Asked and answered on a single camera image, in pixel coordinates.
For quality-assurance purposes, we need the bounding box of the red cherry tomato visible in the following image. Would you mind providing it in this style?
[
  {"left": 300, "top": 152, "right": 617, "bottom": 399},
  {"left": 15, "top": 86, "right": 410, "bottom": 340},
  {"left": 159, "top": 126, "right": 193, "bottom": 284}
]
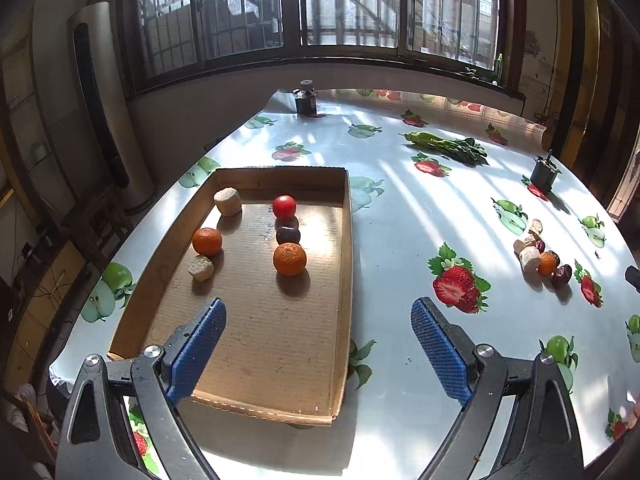
[{"left": 272, "top": 195, "right": 297, "bottom": 220}]

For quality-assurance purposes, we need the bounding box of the green leafy vegetable bundle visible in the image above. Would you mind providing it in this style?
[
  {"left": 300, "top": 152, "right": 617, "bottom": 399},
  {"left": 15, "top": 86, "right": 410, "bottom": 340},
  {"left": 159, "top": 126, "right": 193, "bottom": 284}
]
[{"left": 404, "top": 131, "right": 490, "bottom": 166}]

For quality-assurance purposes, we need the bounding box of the black table clamp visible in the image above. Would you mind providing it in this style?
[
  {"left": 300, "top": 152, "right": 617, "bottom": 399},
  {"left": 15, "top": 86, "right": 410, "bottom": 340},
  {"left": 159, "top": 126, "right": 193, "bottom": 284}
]
[
  {"left": 294, "top": 79, "right": 319, "bottom": 117},
  {"left": 530, "top": 150, "right": 562, "bottom": 193}
]

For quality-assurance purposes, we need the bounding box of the white standing air conditioner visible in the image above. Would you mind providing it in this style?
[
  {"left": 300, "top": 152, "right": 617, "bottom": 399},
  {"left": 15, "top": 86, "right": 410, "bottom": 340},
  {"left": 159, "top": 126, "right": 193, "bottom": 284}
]
[{"left": 67, "top": 2, "right": 157, "bottom": 216}]

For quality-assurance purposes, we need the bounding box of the large orange mandarin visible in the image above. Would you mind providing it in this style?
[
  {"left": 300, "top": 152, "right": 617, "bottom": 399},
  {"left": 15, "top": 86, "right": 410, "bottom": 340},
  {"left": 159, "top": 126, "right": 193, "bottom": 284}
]
[{"left": 273, "top": 242, "right": 307, "bottom": 277}]

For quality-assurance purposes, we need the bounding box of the barred window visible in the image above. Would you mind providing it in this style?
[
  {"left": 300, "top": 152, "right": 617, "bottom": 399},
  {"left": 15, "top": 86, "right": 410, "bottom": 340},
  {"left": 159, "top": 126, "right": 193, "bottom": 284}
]
[{"left": 120, "top": 0, "right": 526, "bottom": 96}]

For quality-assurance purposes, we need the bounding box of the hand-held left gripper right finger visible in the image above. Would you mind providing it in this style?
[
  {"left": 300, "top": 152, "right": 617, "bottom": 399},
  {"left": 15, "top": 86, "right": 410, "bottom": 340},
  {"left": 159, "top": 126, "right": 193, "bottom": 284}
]
[{"left": 410, "top": 296, "right": 586, "bottom": 480}]

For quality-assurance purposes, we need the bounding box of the fruit print tablecloth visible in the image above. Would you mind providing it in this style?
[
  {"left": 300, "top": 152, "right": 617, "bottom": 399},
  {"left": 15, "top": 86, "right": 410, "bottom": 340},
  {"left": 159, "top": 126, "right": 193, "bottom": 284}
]
[{"left": 47, "top": 87, "right": 640, "bottom": 480}]

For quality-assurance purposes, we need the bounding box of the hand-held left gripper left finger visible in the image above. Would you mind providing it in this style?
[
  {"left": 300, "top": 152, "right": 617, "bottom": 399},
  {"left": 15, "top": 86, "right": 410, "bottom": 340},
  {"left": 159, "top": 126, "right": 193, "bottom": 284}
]
[{"left": 55, "top": 297, "right": 227, "bottom": 480}]

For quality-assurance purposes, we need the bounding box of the shallow cardboard box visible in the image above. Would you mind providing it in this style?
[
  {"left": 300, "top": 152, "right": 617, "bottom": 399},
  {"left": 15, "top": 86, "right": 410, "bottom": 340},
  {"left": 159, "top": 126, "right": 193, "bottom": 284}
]
[{"left": 107, "top": 166, "right": 354, "bottom": 427}]

